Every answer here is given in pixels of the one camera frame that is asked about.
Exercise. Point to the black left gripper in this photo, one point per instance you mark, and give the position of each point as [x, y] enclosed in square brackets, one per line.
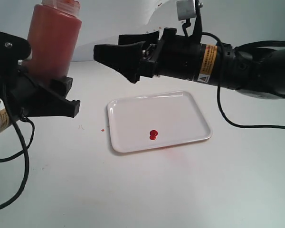
[25, 95]

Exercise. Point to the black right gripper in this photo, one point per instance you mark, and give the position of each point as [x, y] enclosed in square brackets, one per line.
[174, 56]

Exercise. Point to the red sauce squeeze bottle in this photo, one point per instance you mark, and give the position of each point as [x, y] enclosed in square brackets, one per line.
[53, 34]

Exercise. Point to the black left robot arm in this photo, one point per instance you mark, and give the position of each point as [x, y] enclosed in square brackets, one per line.
[26, 96]

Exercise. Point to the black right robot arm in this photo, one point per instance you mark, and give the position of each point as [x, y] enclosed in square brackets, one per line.
[255, 69]

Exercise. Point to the red sauce blob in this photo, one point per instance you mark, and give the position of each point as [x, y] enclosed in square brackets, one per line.
[153, 134]

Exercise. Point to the white rectangular plastic tray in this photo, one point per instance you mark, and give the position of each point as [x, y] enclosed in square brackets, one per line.
[176, 117]

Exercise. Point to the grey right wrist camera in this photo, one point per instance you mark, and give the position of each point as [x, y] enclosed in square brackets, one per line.
[186, 9]

